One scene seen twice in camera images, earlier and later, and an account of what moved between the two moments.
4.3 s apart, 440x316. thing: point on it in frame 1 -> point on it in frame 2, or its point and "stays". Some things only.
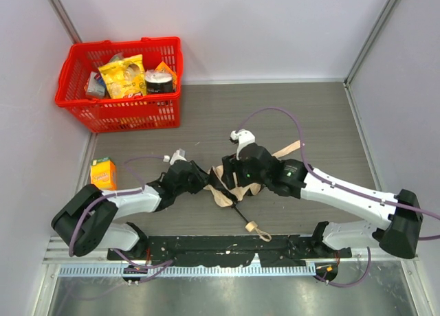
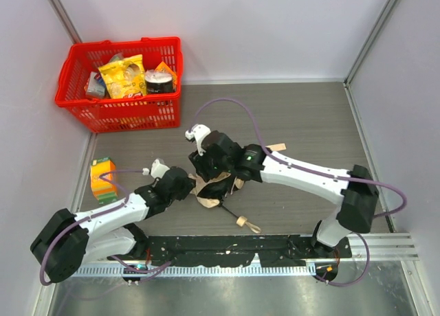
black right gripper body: x=229 y=172 -> x=207 y=170
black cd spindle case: x=158 y=82 stays
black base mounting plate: x=211 y=251 stays
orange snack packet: x=163 y=67 stays
